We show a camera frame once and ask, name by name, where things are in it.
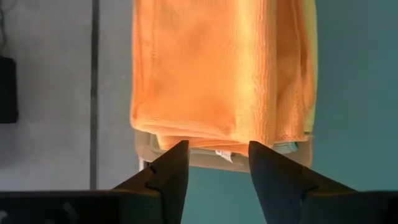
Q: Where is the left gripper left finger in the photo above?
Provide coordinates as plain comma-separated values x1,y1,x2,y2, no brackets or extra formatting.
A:
0,139,190,224

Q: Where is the orange microfiber towel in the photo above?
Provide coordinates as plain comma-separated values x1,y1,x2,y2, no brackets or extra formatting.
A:
129,0,315,147

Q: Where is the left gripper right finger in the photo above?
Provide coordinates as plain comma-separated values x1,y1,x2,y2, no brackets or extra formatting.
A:
248,140,398,224

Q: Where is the teal table mat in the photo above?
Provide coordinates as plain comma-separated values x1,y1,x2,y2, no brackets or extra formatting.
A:
181,0,398,224

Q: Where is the yellow microfiber towel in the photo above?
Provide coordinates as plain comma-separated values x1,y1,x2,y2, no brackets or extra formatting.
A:
302,0,319,134

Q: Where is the translucent plastic bin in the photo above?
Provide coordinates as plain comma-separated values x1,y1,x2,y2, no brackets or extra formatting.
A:
133,128,314,174

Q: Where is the light green microfiber towel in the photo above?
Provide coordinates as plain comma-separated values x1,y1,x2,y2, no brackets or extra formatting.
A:
272,139,300,156

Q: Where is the small black box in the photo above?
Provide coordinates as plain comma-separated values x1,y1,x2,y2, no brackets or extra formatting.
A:
0,55,19,124

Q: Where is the orange towel with white label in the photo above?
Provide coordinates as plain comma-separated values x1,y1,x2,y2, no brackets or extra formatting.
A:
156,134,250,164

